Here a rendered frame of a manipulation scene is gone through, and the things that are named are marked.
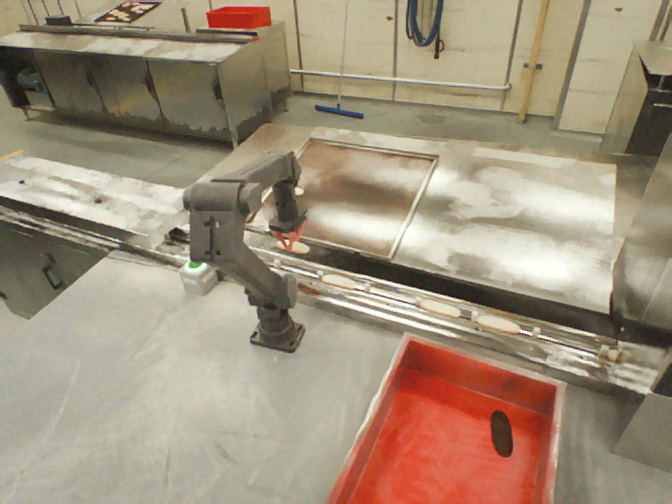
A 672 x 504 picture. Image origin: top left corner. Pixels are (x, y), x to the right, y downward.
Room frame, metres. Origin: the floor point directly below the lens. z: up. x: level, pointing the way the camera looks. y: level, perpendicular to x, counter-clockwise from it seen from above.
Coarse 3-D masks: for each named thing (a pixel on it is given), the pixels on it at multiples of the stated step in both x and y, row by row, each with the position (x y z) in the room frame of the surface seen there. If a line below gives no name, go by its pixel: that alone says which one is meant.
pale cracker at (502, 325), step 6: (480, 318) 0.74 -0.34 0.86; (486, 318) 0.74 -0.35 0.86; (492, 318) 0.74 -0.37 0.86; (498, 318) 0.74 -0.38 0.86; (486, 324) 0.72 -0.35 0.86; (492, 324) 0.72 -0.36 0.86; (498, 324) 0.72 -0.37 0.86; (504, 324) 0.72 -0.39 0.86; (510, 324) 0.72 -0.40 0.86; (498, 330) 0.71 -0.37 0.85; (504, 330) 0.70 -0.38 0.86; (510, 330) 0.70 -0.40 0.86; (516, 330) 0.70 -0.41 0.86
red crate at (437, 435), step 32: (416, 384) 0.59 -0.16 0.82; (448, 384) 0.58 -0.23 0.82; (416, 416) 0.51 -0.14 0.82; (448, 416) 0.51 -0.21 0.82; (480, 416) 0.50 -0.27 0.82; (512, 416) 0.50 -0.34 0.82; (384, 448) 0.45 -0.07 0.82; (416, 448) 0.44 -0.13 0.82; (448, 448) 0.44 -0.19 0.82; (480, 448) 0.44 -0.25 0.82; (384, 480) 0.39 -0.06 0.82; (416, 480) 0.38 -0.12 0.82; (448, 480) 0.38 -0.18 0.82; (480, 480) 0.38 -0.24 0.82; (512, 480) 0.37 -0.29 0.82
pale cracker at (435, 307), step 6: (426, 306) 0.79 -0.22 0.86; (432, 306) 0.79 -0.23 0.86; (438, 306) 0.79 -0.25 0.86; (444, 306) 0.79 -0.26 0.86; (450, 306) 0.79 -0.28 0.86; (432, 312) 0.78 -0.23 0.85; (438, 312) 0.77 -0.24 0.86; (444, 312) 0.77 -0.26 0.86; (450, 312) 0.77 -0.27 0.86; (456, 312) 0.77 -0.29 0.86
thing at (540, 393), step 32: (416, 352) 0.62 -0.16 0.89; (448, 352) 0.59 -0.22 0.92; (384, 384) 0.52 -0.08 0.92; (480, 384) 0.56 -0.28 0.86; (512, 384) 0.53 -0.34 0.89; (544, 384) 0.51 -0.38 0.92; (384, 416) 0.50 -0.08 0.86; (544, 416) 0.48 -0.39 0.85; (352, 448) 0.40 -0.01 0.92; (544, 448) 0.39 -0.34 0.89; (352, 480) 0.36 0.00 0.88; (544, 480) 0.33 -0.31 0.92
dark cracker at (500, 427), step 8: (496, 416) 0.50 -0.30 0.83; (504, 416) 0.50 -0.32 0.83; (496, 424) 0.48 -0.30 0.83; (504, 424) 0.48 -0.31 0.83; (496, 432) 0.46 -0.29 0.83; (504, 432) 0.46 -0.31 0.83; (496, 440) 0.45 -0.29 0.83; (504, 440) 0.44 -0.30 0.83; (512, 440) 0.45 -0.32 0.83; (496, 448) 0.43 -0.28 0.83; (504, 448) 0.43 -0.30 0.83; (512, 448) 0.43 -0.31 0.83; (504, 456) 0.42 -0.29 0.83
